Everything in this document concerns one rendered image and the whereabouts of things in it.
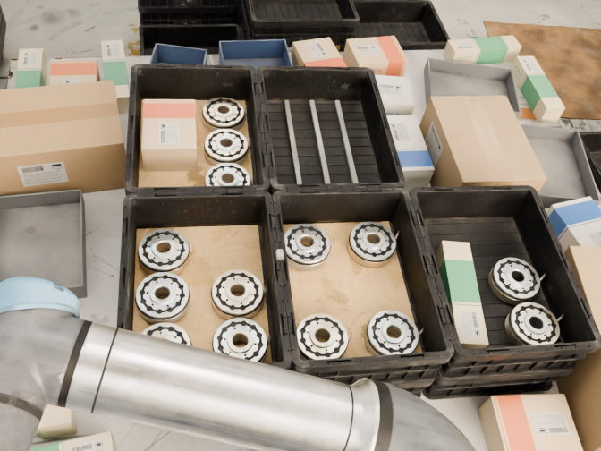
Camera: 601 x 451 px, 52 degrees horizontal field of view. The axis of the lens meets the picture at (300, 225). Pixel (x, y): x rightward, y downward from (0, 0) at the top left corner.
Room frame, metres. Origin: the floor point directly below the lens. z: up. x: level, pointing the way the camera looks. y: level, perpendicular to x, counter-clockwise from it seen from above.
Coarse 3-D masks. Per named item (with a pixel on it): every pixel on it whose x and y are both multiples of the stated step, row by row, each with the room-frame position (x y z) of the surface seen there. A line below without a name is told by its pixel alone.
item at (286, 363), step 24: (168, 192) 0.77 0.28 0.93; (192, 192) 0.79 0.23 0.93; (216, 192) 0.80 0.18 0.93; (240, 192) 0.81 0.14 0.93; (264, 192) 0.82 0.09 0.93; (120, 264) 0.59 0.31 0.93; (120, 288) 0.54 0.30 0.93; (120, 312) 0.49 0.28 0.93; (288, 336) 0.51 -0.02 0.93; (288, 360) 0.46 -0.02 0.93
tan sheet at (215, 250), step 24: (192, 240) 0.74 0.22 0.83; (216, 240) 0.75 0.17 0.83; (240, 240) 0.76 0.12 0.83; (192, 264) 0.68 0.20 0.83; (216, 264) 0.69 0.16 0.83; (240, 264) 0.70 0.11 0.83; (192, 288) 0.62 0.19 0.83; (264, 288) 0.65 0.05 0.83; (192, 312) 0.57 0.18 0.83; (264, 312) 0.60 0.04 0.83; (192, 336) 0.52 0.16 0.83; (264, 360) 0.50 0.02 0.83
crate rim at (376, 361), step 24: (288, 192) 0.83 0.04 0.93; (312, 192) 0.85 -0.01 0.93; (336, 192) 0.86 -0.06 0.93; (360, 192) 0.87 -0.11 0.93; (384, 192) 0.89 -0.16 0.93; (408, 192) 0.90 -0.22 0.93; (408, 216) 0.84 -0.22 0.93; (288, 288) 0.61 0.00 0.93; (432, 288) 0.67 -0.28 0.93; (288, 312) 0.55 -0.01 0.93; (312, 360) 0.47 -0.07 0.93; (336, 360) 0.48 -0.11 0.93; (360, 360) 0.49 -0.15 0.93; (384, 360) 0.50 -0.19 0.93; (408, 360) 0.51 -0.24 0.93; (432, 360) 0.52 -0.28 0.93
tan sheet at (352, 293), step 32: (288, 224) 0.83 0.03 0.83; (320, 224) 0.85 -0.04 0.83; (352, 224) 0.86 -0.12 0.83; (384, 224) 0.88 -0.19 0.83; (320, 288) 0.68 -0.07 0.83; (352, 288) 0.70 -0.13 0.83; (384, 288) 0.71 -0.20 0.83; (352, 320) 0.62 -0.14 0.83; (352, 352) 0.55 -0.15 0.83; (416, 352) 0.58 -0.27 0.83
